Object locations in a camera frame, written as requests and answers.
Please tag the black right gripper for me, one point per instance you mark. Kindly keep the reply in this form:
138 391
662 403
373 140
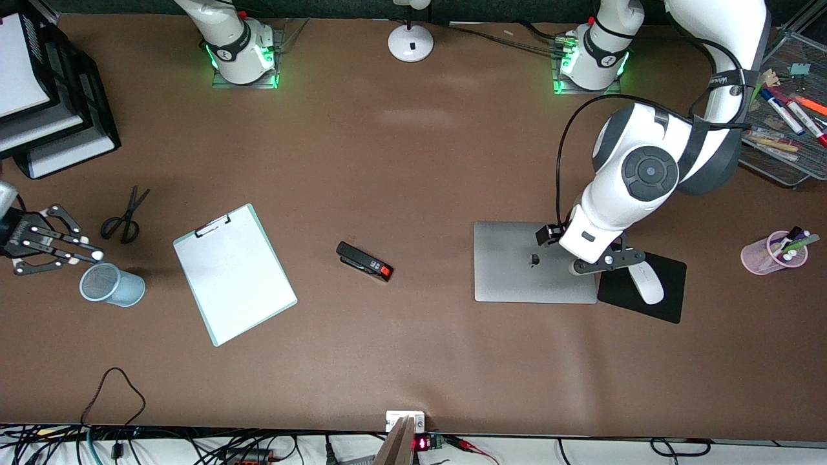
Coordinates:
13 234

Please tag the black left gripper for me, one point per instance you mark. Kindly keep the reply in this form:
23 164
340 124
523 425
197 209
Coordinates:
550 234

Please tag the silver laptop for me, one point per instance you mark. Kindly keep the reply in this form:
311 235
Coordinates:
510 271

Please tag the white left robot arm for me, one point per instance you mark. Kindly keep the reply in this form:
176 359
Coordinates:
649 171

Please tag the black capped marker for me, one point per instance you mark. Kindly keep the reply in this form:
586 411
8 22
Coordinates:
793 232

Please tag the green marker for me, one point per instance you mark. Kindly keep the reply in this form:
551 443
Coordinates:
764 93

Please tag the white marker with blue cap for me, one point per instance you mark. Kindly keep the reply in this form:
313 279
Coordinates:
783 113

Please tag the white marker with red cap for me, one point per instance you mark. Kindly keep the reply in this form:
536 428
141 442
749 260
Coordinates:
806 123

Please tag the white computer mouse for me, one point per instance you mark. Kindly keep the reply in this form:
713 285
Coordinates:
649 287

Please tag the black mouse pad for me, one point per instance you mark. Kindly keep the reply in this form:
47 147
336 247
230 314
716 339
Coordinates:
672 290

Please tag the light blue mesh pen cup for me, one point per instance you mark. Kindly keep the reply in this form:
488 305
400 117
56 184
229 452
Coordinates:
123 289

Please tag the black scissors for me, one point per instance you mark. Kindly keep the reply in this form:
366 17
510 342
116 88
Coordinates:
131 210

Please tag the white paper sheets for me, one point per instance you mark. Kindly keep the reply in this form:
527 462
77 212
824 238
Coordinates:
39 129
71 158
19 71

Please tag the black stacked letter tray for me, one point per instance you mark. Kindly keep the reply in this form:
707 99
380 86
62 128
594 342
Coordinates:
97 110

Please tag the pink translucent pen cup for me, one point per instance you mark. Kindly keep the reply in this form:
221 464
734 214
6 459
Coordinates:
757 257

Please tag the purple pen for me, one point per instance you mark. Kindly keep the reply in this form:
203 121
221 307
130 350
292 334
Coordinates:
780 244

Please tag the mint green clipboard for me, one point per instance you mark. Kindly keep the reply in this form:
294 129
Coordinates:
210 339

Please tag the white blank paper sheet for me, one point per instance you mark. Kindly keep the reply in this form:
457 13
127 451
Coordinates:
239 278

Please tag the green highlighter pen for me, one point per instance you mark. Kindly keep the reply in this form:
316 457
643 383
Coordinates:
804 243

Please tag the yellow orange pen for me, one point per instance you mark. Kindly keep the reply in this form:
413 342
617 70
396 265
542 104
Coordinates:
775 143

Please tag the black mesh desk organizer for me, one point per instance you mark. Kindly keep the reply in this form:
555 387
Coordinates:
798 165

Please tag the red clip leads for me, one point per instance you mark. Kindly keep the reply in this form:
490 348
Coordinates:
471 445

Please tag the black stapler with orange tip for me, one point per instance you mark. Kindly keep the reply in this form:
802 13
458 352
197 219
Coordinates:
362 259

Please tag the orange highlighter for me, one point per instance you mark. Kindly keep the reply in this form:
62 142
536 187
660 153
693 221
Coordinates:
811 104

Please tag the red LED display module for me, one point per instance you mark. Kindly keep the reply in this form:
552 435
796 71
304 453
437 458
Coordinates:
423 444

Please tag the teal binder clip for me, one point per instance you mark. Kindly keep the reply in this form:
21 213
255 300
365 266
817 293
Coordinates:
800 70

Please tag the black orange power plug strip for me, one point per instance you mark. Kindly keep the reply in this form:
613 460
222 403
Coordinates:
249 457

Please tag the white round stand base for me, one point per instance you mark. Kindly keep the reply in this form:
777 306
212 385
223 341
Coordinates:
411 44

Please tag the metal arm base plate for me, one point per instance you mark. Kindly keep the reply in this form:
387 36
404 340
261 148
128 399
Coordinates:
562 90
258 84

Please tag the white mount bracket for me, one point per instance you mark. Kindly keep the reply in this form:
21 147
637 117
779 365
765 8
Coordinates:
394 418

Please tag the aluminium camera mount post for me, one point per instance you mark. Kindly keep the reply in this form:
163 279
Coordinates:
397 445

